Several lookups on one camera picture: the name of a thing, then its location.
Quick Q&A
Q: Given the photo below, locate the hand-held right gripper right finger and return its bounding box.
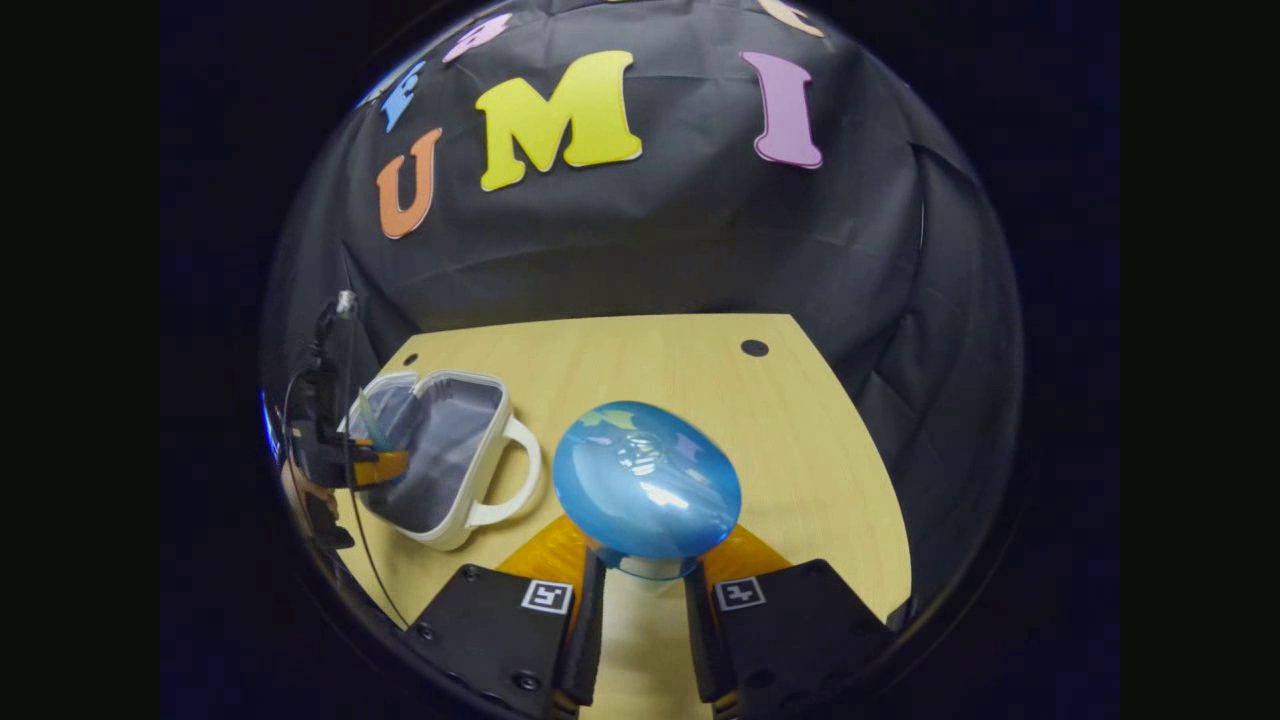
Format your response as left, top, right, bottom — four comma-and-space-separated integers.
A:
683, 522, 898, 720

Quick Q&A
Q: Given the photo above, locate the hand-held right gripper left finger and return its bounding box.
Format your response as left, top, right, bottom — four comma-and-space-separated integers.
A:
403, 513, 609, 720

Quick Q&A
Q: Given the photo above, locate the white suitcase grey lining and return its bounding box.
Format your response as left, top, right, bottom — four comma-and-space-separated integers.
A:
338, 368, 544, 553

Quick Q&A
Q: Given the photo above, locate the black backdrop cloth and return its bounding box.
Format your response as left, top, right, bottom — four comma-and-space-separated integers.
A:
262, 0, 1024, 621

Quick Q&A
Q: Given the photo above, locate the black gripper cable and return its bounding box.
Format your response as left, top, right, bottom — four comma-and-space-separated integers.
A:
340, 300, 411, 629

